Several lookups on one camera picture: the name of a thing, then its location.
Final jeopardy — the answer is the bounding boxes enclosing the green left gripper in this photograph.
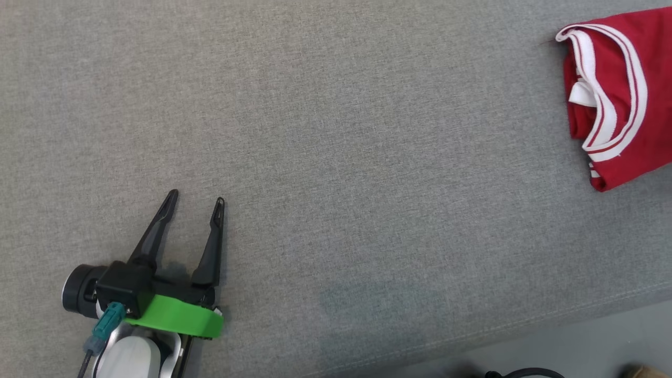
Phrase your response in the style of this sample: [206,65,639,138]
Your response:
[125,189,226,340]

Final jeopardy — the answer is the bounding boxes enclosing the red jersey with white trim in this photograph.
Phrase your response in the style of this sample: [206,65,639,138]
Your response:
[555,6,672,193]

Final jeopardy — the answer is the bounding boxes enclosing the brown wooden object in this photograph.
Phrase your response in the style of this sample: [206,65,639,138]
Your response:
[626,364,668,378]

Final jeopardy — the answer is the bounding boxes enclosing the teal-plug left camera cable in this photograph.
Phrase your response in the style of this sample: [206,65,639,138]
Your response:
[78,302,128,378]

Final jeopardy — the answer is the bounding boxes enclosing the black floor cable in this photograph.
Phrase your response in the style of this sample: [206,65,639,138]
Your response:
[483,367,566,378]

